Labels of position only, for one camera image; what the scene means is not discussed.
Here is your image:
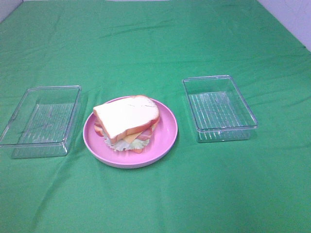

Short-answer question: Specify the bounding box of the bacon strip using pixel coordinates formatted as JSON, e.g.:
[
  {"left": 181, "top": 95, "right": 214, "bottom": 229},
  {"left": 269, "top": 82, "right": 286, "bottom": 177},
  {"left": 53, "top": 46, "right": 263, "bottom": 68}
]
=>
[{"left": 136, "top": 127, "right": 153, "bottom": 141}]

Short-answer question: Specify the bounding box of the yellow cheese slice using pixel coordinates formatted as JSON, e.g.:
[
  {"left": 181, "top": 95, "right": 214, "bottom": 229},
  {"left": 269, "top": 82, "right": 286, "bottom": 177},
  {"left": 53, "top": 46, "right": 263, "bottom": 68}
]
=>
[{"left": 123, "top": 132, "right": 143, "bottom": 144}]

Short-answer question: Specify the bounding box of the green lettuce leaf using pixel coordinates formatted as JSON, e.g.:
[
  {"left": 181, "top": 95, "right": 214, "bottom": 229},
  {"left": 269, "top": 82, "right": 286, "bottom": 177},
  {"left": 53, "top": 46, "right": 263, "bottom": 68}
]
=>
[{"left": 103, "top": 136, "right": 150, "bottom": 153}]

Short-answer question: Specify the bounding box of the white bread slice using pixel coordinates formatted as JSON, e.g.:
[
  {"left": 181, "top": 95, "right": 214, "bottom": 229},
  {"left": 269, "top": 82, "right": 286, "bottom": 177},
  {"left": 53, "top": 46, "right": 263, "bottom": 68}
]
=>
[{"left": 93, "top": 121, "right": 161, "bottom": 154}]

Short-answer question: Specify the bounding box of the pink round plate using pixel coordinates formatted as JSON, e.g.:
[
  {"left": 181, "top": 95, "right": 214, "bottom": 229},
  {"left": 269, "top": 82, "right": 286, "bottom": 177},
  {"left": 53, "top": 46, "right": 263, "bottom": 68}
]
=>
[{"left": 83, "top": 100, "right": 178, "bottom": 168}]

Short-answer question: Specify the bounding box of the clear right plastic container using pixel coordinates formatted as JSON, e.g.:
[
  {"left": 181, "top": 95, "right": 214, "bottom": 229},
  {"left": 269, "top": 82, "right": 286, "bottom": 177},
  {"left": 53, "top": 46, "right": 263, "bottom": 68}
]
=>
[{"left": 182, "top": 75, "right": 258, "bottom": 143}]

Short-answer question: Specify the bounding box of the clear plastic container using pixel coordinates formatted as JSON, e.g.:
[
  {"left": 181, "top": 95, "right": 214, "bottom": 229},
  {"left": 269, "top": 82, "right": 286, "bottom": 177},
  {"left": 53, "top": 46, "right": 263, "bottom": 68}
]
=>
[
  {"left": 182, "top": 75, "right": 258, "bottom": 143},
  {"left": 0, "top": 85, "right": 82, "bottom": 159}
]

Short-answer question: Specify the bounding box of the green tablecloth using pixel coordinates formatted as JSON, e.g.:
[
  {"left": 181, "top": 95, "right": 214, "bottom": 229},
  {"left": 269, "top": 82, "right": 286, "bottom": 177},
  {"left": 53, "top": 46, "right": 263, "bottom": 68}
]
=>
[{"left": 0, "top": 0, "right": 311, "bottom": 233}]

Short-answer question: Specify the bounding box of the clear left plastic container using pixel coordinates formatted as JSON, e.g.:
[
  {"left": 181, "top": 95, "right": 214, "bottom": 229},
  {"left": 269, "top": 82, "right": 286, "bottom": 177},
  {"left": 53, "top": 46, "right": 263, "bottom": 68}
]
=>
[{"left": 0, "top": 85, "right": 82, "bottom": 159}]

